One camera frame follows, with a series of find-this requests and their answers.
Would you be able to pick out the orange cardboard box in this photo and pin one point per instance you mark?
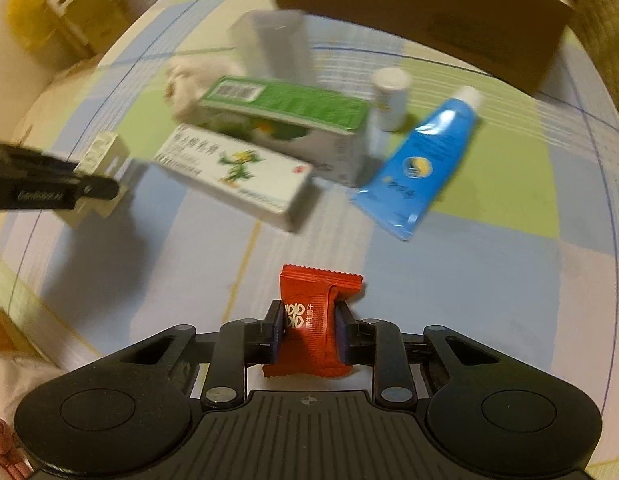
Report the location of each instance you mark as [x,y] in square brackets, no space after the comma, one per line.
[9,332]

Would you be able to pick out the yellow cardboard box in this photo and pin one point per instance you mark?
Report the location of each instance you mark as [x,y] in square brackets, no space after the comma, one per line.
[84,5]

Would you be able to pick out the white-lined brown cardboard box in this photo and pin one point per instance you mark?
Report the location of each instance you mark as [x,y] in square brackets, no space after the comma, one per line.
[389,5]

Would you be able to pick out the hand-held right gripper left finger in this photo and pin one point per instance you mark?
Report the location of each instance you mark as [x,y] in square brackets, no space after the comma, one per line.
[277,332]

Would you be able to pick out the crumpled white tissue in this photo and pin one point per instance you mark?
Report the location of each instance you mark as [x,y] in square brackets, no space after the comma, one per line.
[184,85]

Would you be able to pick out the grey translucent container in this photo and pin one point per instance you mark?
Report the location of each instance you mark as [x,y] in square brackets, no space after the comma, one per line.
[274,45]

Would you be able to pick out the small white bottle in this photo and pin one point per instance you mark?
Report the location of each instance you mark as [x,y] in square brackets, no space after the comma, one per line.
[389,95]

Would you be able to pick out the blue and white packet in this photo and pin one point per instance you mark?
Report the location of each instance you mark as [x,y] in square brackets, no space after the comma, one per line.
[419,160]

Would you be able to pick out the red candy packet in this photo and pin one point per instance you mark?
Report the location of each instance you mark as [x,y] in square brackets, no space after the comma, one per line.
[314,290]

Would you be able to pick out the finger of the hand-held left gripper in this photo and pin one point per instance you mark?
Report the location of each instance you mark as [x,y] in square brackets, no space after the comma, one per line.
[49,192]

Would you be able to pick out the pink knitted cloth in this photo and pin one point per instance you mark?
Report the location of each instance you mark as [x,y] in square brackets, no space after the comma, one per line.
[1,440]

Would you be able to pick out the checkered bed sheet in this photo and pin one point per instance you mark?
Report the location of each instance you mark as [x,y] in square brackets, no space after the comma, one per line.
[489,270]

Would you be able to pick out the small white box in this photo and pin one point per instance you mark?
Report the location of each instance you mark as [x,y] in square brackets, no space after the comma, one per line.
[106,152]

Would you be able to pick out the white box with parrot print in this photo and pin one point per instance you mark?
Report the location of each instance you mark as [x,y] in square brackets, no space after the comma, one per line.
[199,160]

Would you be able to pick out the green and white box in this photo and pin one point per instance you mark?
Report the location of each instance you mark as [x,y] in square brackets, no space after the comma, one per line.
[289,102]

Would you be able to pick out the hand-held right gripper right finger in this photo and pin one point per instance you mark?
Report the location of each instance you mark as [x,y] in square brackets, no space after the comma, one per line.
[343,335]

